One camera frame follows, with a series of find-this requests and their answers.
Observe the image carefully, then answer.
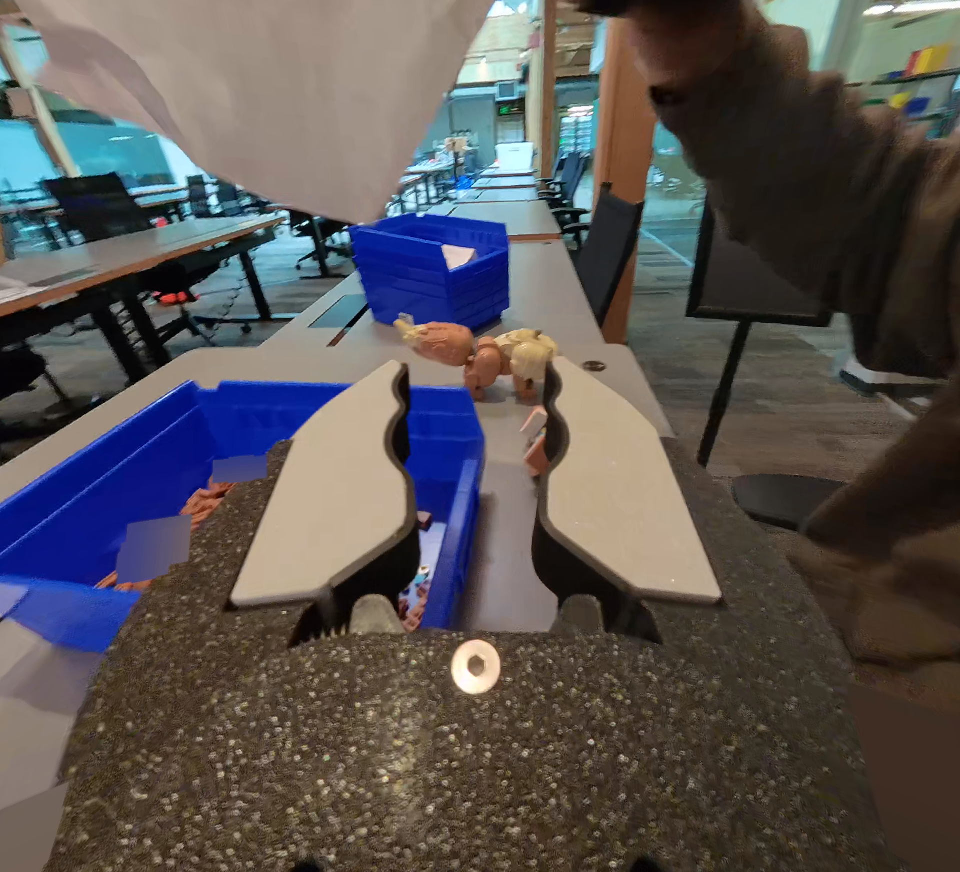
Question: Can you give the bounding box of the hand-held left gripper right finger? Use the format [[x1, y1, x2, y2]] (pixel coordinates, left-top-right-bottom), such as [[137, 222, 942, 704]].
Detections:
[[531, 355, 723, 633]]

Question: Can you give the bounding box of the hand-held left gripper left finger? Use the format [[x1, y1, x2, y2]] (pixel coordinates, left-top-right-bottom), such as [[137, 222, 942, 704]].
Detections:
[[228, 360, 421, 633]]

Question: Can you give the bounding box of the pile of brown lego pieces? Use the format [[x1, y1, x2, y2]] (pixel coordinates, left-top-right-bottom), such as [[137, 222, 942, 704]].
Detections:
[[97, 478, 436, 626]]

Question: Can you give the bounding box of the blue plastic parts bin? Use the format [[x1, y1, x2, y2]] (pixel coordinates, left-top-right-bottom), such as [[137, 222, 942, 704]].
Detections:
[[0, 381, 485, 652]]

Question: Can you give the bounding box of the person's right forearm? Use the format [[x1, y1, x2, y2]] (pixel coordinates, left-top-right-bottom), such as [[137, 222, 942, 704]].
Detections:
[[648, 17, 960, 378]]

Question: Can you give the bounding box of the colourful small lego assembly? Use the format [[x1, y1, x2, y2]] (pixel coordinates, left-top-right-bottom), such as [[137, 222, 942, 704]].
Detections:
[[521, 407, 552, 479]]

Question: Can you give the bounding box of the tan brown lego animal model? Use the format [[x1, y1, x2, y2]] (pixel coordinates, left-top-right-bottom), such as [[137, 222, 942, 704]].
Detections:
[[395, 317, 560, 401]]

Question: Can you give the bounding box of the person's right hand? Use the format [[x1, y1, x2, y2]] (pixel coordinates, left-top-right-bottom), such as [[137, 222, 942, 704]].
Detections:
[[626, 0, 751, 93]]

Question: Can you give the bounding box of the wooden column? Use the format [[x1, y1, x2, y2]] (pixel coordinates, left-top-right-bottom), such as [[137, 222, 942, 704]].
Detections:
[[596, 17, 661, 344]]

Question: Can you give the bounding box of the stack of blue bins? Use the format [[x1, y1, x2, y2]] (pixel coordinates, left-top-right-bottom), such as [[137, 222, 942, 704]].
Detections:
[[348, 214, 511, 333]]

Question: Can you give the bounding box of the black monitor on stand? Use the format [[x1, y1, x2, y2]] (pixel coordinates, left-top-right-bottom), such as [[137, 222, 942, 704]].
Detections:
[[686, 201, 845, 532]]

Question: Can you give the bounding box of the person's brown jacket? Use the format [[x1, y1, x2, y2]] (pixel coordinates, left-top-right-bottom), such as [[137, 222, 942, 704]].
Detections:
[[787, 392, 960, 667]]

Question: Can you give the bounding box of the wooden top office desk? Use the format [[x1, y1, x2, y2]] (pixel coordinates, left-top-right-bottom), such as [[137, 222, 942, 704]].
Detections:
[[0, 212, 286, 393]]

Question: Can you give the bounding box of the black office chair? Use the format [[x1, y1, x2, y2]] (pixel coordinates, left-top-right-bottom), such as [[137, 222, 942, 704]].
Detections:
[[41, 171, 151, 243]]

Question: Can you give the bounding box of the grey desk cable flap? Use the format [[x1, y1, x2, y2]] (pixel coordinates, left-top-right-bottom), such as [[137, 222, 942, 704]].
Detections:
[[307, 293, 370, 330]]

